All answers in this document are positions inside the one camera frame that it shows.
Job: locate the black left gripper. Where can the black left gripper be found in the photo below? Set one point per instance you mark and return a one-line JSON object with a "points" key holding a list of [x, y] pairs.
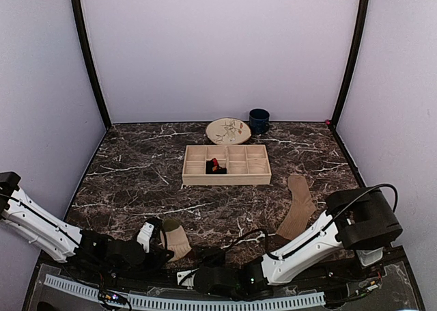
{"points": [[157, 260]]}

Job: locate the beige striped sock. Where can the beige striped sock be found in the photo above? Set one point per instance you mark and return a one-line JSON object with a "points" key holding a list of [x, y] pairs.
{"points": [[177, 240]]}

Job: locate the black argyle sock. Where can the black argyle sock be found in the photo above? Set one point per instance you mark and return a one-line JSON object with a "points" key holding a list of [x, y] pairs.
{"points": [[213, 167]]}

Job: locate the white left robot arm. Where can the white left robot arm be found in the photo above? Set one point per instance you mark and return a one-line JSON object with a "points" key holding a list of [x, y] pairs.
{"points": [[63, 242]]}

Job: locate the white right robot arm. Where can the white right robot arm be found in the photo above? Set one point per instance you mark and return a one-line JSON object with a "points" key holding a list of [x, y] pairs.
{"points": [[354, 219]]}

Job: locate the tan plain sock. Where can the tan plain sock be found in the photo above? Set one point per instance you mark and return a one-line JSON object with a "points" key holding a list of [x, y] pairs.
{"points": [[301, 209]]}

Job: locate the wooden compartment tray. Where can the wooden compartment tray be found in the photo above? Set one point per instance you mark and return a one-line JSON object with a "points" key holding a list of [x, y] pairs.
{"points": [[245, 164]]}

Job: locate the patterned ceramic plate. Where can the patterned ceramic plate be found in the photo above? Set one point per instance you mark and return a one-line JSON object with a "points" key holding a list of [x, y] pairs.
{"points": [[228, 131]]}

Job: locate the dark blue mug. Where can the dark blue mug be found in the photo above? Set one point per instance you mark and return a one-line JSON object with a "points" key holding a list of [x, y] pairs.
{"points": [[259, 121]]}

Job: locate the white slotted cable duct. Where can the white slotted cable duct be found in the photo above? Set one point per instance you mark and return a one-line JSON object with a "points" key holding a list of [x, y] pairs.
{"points": [[133, 301]]}

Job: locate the left black corner post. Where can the left black corner post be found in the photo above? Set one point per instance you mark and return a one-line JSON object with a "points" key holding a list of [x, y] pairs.
{"points": [[81, 30]]}

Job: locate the black corner post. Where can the black corner post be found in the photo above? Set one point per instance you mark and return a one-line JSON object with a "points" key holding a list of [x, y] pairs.
{"points": [[351, 62], [81, 30]]}

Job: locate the right black corner post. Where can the right black corner post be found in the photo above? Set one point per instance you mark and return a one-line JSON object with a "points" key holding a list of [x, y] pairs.
{"points": [[351, 62]]}

